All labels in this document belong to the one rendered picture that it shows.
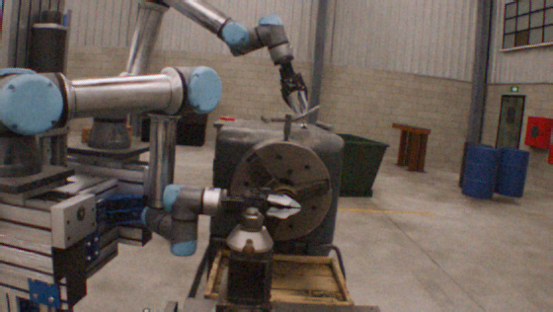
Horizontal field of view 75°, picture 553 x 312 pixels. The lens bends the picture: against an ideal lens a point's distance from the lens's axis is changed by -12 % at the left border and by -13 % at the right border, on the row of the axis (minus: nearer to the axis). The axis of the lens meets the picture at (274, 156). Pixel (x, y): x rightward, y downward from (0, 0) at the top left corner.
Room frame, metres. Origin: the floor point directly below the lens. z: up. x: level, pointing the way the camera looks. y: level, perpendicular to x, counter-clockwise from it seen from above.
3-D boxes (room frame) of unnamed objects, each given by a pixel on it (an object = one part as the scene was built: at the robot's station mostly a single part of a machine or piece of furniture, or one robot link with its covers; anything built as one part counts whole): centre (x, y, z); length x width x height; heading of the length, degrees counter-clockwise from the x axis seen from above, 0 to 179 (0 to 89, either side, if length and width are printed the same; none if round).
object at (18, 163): (0.82, 0.61, 1.21); 0.15 x 0.15 x 0.10
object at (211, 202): (1.05, 0.15, 1.08); 0.08 x 0.05 x 0.08; 2
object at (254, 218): (0.66, 0.03, 1.17); 0.04 x 0.04 x 0.03
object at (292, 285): (1.02, -0.04, 0.89); 0.36 x 0.30 x 0.04; 92
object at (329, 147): (1.68, 0.00, 1.06); 0.59 x 0.48 x 0.39; 2
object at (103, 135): (1.32, 0.56, 1.21); 0.15 x 0.15 x 0.10
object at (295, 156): (1.27, -0.03, 1.08); 0.32 x 0.09 x 0.32; 92
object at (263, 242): (0.66, 0.03, 1.13); 0.08 x 0.08 x 0.03
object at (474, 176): (6.76, -3.71, 0.44); 0.59 x 0.59 x 0.88
